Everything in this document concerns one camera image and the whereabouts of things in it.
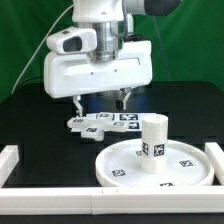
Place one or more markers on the white cross table base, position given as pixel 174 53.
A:
pixel 93 126

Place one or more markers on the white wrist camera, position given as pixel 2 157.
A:
pixel 73 40

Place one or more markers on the white left fence bar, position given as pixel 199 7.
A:
pixel 9 158

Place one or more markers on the white round table top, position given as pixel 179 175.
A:
pixel 124 165

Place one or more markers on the white marker sheet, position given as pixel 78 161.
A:
pixel 134 120

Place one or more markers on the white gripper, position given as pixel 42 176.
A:
pixel 75 75

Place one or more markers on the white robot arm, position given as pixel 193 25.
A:
pixel 98 52

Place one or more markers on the white right fence bar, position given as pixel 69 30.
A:
pixel 216 157

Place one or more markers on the white fence bar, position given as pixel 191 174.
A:
pixel 111 200
pixel 9 158
pixel 216 157

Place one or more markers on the white front fence bar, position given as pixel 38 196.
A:
pixel 111 200

